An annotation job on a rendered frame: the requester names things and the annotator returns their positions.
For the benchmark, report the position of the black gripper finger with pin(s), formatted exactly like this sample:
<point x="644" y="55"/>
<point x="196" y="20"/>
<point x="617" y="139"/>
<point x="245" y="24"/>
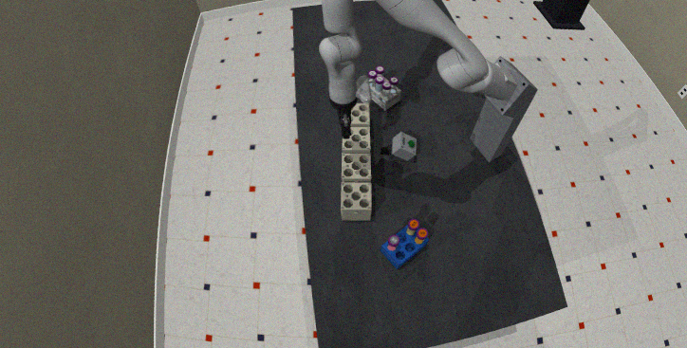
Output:
<point x="345" y="124"/>

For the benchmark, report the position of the blue tube rack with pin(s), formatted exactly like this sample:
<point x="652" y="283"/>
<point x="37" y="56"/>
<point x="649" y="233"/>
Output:
<point x="403" y="246"/>

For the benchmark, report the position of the white tube rack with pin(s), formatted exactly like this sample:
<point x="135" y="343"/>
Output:
<point x="390" y="101"/>

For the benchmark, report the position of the conical tube with yellow liquid and purple cap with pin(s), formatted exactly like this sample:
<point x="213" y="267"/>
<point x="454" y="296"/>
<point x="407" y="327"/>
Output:
<point x="412" y="226"/>

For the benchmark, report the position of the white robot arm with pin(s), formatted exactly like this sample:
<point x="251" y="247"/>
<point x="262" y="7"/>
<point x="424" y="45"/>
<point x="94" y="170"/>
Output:
<point x="468" y="72"/>

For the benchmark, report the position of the cream tube adapter block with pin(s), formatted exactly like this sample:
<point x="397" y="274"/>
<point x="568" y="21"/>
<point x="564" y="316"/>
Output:
<point x="356" y="194"/>
<point x="356" y="168"/>
<point x="360" y="111"/>
<point x="359" y="141"/>

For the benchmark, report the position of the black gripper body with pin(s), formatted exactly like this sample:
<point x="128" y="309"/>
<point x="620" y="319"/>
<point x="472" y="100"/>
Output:
<point x="343" y="108"/>

